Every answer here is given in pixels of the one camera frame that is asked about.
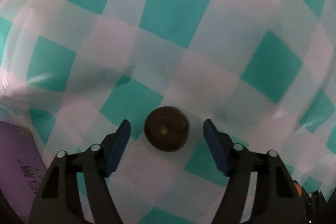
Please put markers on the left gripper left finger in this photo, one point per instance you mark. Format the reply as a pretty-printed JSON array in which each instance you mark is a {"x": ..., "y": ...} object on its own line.
[{"x": 58, "y": 200}]

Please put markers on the purple box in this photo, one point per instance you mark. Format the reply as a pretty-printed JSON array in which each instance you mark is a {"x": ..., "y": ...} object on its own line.
[{"x": 22, "y": 169}]

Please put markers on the teal checkered tablecloth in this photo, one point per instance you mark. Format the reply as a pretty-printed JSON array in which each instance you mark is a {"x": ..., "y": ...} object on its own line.
[{"x": 262, "y": 70}]

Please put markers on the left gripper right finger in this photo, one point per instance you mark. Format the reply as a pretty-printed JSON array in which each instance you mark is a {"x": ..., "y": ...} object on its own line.
[{"x": 259, "y": 189}]

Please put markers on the dark purple passion fruit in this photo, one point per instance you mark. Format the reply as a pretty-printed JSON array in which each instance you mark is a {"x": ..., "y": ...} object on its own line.
[{"x": 167, "y": 128}]

